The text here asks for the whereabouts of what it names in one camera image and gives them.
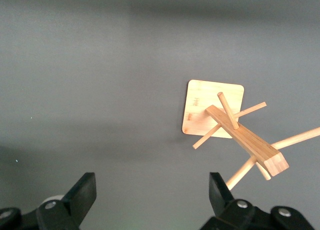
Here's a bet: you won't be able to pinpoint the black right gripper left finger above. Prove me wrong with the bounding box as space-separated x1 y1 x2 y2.
36 171 98 230

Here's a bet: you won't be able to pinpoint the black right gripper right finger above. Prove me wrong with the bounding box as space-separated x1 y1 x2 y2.
199 171 260 230

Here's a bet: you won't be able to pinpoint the wooden mug tree stand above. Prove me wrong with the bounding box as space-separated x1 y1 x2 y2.
181 79 320 191

